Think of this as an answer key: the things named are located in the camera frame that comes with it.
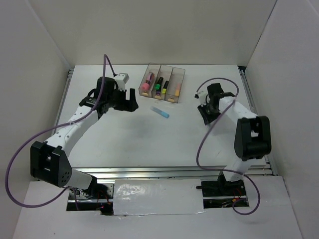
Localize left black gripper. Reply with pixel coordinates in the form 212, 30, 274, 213
107, 87, 139, 113

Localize pink cap pen bundle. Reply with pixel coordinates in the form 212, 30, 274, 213
141, 72, 155, 91

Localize black green highlighter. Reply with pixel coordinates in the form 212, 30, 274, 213
155, 77, 163, 91

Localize clear blue highlighter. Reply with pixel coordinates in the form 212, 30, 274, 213
150, 106, 169, 119

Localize black yellow highlighter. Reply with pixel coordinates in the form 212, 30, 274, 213
161, 81, 169, 94

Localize clear orange highlighter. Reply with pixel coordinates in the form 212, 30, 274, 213
174, 83, 181, 97

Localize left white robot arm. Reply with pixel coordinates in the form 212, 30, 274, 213
30, 73, 139, 199

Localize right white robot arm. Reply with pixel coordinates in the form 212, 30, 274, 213
195, 83, 272, 195

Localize clear left organizer bin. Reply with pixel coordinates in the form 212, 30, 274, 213
139, 63, 160, 98

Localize clear organizer bin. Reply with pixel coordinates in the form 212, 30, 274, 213
139, 63, 160, 98
153, 65, 173, 100
165, 67, 185, 103

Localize clear right organizer bin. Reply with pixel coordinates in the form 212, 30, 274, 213
165, 67, 185, 103

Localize clear middle organizer bin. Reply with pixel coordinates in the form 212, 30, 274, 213
153, 65, 173, 100

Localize white foil cover plate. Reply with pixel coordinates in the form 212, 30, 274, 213
113, 179, 204, 216

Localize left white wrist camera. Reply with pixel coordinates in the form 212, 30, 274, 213
114, 73, 129, 91

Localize aluminium front rail frame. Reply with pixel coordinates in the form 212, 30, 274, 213
72, 166, 272, 180

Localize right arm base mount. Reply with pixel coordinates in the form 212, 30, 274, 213
196, 175, 249, 209

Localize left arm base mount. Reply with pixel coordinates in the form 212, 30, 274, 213
66, 183, 115, 216

